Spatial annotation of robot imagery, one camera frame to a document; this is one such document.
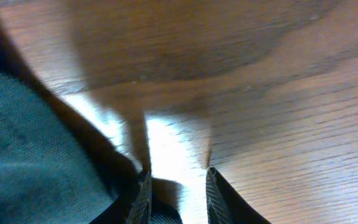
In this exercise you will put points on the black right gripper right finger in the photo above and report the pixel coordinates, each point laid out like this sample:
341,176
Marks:
225,205

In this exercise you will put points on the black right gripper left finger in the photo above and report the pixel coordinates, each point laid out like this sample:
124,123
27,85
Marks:
141,207

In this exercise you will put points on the black t-shirt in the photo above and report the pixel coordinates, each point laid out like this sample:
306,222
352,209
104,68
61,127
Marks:
46,176

